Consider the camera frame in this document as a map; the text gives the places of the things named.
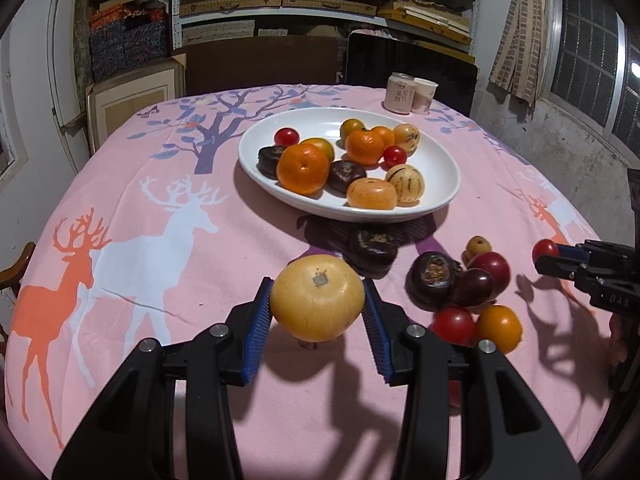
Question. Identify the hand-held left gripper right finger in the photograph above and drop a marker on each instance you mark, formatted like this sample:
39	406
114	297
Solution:
377	330

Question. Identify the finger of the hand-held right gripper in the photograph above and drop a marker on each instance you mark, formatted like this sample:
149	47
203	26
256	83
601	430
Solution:
552	266
570	251

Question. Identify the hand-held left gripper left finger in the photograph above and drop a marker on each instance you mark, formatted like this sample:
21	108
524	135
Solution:
257	330

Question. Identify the red cherry tomato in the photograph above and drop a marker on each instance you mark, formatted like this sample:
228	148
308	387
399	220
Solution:
544	248
286	136
394	155

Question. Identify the yellow round fruit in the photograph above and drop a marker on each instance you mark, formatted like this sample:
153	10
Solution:
371	193
317	297

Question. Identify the white plate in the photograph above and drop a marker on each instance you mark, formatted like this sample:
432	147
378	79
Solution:
440	175

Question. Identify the dark brown water chestnut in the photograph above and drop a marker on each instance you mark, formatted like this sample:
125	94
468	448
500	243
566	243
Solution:
372	250
270	158
431	279
346	175

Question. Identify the large orange tangerine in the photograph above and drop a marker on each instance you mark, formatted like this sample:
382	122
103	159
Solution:
303	168

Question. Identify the small orange tangerine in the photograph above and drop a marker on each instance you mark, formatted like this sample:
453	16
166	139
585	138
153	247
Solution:
386	135

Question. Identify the green yellow tomato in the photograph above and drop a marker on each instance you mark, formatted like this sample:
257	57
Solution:
352	128

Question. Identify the person's right hand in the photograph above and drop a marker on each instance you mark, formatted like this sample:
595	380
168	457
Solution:
617	340

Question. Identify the small yellow fruit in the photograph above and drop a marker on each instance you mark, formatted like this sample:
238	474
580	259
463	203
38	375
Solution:
477	246

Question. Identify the orange tomato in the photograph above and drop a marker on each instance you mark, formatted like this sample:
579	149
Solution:
498	328

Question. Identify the dark red plum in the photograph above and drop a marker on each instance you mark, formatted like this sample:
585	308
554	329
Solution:
471	287

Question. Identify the pink deer print tablecloth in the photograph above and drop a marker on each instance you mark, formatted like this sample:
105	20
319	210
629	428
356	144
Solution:
150	260

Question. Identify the barred window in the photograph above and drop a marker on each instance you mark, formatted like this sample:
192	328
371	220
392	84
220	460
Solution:
590	50

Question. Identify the white paper cup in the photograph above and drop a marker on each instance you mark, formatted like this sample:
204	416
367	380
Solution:
425	96

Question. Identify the brick pattern curtain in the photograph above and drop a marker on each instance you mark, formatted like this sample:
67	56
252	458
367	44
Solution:
520	35

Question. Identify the pink drink can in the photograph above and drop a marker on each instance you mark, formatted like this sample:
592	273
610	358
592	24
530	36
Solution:
401	91

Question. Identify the wooden chair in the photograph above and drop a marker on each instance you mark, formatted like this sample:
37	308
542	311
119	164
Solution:
15	272

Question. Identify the wooden framed panel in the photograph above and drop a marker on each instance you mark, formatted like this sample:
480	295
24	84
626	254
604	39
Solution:
135	97

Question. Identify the brown board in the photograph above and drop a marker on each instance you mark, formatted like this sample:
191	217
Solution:
260	62

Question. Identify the white framed window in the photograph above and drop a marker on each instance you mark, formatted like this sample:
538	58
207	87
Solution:
7	145

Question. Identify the blue patterned storage box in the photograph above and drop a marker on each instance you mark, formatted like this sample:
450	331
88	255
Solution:
107	50
145	40

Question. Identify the white wooden plank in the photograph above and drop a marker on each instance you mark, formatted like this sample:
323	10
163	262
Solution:
60	85

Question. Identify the white metal shelf rack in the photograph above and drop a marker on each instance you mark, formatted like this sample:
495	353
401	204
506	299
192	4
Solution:
175	10

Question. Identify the stack of tan woven boxes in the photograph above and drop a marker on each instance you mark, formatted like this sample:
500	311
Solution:
330	0

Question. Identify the green patterned panel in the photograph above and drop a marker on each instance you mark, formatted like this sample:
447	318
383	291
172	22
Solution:
82	45

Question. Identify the orange red patterned boxes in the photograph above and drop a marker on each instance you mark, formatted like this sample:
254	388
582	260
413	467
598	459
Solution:
125	12

